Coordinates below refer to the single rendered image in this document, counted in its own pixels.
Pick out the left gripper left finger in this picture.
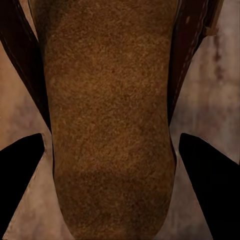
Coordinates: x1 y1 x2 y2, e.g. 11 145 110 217
0 133 45 240

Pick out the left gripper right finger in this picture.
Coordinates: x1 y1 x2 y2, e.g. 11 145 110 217
179 133 240 240

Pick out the sandal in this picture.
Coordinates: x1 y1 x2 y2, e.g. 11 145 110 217
0 0 224 240

